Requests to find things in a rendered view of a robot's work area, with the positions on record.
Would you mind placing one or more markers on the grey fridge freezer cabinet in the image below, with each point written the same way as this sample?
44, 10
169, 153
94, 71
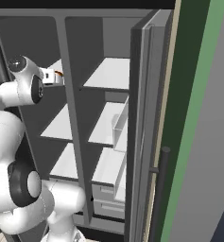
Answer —
69, 63

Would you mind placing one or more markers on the green tall cabinet panel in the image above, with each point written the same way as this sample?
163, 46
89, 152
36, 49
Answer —
198, 119

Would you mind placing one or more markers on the grey fridge door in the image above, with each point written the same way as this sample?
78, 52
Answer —
148, 94

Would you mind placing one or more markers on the white fridge shelf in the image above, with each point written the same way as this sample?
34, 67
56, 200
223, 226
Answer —
104, 126
112, 74
108, 167

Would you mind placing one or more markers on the grey fridge drawer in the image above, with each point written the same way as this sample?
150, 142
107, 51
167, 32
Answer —
107, 191
109, 208

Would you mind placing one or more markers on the brown frozen chicken drumstick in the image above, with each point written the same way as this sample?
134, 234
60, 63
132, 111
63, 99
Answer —
58, 74

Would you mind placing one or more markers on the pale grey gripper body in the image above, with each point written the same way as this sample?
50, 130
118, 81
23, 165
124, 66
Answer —
58, 80

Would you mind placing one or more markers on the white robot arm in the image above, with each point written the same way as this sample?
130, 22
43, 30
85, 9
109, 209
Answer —
3, 148

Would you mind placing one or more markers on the clear fridge door bin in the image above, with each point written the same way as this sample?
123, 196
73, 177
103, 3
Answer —
120, 186
121, 132

